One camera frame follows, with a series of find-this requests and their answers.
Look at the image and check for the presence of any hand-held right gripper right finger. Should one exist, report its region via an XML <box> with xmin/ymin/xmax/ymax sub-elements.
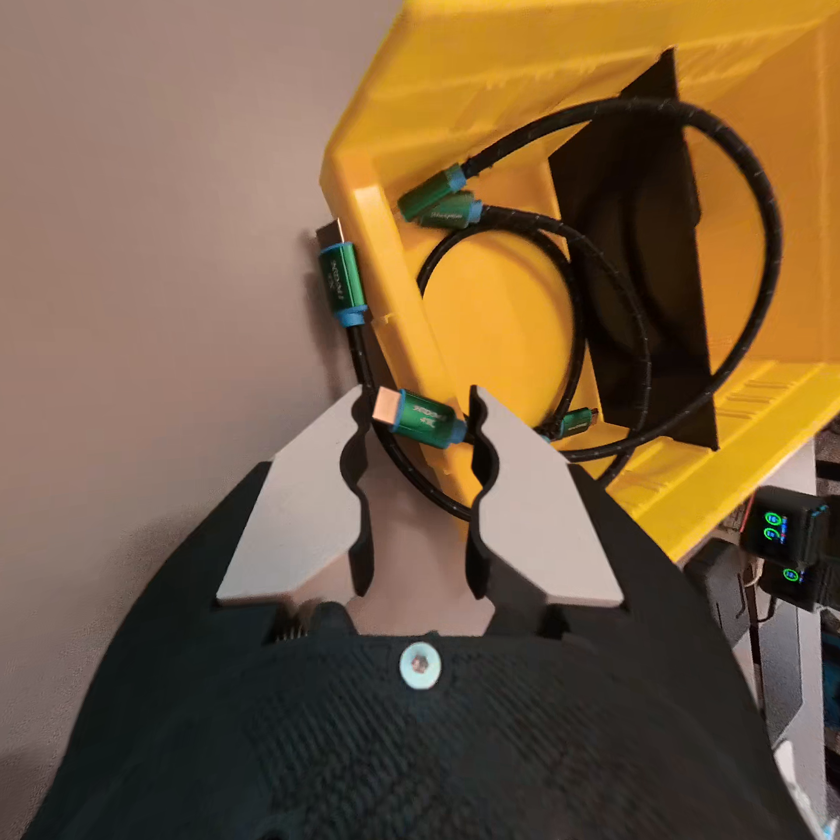
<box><xmin>465</xmin><ymin>385</ymin><xmax>626</xmax><ymax>610</ymax></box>

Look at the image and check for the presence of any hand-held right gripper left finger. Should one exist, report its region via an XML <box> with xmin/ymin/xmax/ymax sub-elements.
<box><xmin>215</xmin><ymin>385</ymin><xmax>378</xmax><ymax>603</ymax></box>

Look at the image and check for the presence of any yellow plastic bin with divider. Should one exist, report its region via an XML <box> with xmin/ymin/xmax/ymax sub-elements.
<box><xmin>319</xmin><ymin>0</ymin><xmax>840</xmax><ymax>562</ymax></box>

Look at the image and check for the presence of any black device with green display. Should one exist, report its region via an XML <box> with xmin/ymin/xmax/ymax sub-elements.
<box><xmin>761</xmin><ymin>561</ymin><xmax>840</xmax><ymax>614</ymax></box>
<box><xmin>742</xmin><ymin>486</ymin><xmax>831</xmax><ymax>565</ymax></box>

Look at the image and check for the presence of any black bin divider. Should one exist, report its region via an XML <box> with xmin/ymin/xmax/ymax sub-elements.
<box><xmin>548</xmin><ymin>46</ymin><xmax>719</xmax><ymax>450</ymax></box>

